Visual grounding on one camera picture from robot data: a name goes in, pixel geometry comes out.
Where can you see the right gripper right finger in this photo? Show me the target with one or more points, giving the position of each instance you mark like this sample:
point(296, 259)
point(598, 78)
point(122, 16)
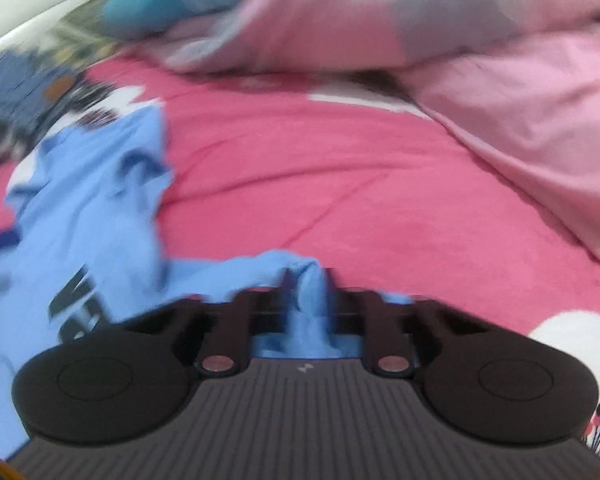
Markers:
point(385, 350)

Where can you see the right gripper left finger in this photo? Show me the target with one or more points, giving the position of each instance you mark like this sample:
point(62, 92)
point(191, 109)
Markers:
point(253, 311)

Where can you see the light blue t-shirt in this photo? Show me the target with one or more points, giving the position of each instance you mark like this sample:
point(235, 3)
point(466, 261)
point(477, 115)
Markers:
point(88, 255)

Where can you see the pile of jeans and plaid clothes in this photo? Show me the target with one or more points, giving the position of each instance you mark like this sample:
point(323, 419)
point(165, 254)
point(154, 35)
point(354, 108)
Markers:
point(36, 91)

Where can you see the pink floral bed blanket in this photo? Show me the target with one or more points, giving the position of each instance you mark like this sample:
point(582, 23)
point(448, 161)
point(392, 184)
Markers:
point(361, 182)

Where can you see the pink grey quilt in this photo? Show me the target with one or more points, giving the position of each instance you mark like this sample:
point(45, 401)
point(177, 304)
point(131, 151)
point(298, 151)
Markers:
point(517, 81)

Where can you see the green patterned pillow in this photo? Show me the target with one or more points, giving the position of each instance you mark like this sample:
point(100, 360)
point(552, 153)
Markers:
point(78, 38)

